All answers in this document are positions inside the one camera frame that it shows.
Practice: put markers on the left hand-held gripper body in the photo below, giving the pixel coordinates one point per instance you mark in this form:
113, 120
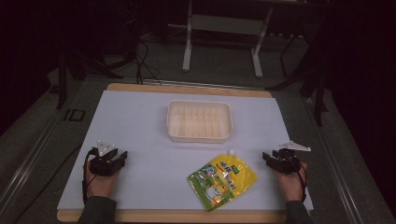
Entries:
104, 166

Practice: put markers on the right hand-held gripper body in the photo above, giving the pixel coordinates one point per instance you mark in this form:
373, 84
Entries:
286, 163

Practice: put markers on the yellow spout pouch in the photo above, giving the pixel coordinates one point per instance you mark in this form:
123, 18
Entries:
222, 182

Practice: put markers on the white plastic basket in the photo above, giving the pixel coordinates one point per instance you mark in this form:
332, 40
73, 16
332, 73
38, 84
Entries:
199, 121

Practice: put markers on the person's left hand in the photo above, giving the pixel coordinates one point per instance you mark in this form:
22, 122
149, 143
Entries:
101, 185

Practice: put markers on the person's right hand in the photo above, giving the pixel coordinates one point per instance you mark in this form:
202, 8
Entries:
291, 186

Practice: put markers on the white table mat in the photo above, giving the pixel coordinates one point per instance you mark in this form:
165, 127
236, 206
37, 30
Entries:
155, 174

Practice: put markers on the black metal stand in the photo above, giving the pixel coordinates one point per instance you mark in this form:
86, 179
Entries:
93, 65
311, 71

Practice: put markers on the metal floor strip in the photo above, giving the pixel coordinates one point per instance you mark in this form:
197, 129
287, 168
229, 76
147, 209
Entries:
193, 84

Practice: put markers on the metal floor rail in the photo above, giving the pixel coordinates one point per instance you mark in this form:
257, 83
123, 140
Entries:
28, 165
333, 161

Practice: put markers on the white metal desk frame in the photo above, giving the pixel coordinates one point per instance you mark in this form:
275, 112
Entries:
224, 25

